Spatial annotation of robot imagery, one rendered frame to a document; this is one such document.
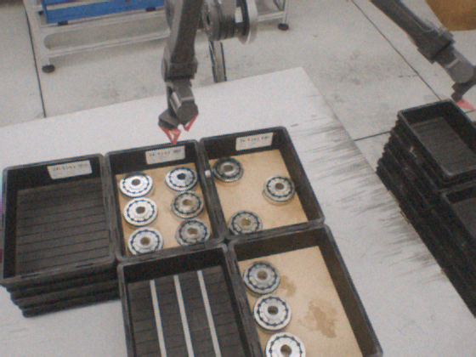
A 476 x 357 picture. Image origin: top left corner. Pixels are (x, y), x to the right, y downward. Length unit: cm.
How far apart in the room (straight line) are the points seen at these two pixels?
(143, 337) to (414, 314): 81
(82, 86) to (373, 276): 226
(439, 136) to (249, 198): 117
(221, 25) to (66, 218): 79
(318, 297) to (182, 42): 78
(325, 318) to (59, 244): 79
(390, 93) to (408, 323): 205
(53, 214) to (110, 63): 197
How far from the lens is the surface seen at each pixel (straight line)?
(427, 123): 252
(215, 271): 145
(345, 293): 141
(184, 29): 116
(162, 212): 156
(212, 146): 164
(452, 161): 240
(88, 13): 330
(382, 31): 394
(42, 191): 168
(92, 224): 157
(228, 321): 138
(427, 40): 140
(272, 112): 205
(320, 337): 140
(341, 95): 329
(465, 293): 237
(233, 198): 159
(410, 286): 169
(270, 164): 169
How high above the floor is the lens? 211
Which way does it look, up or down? 51 degrees down
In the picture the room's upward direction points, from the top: 5 degrees clockwise
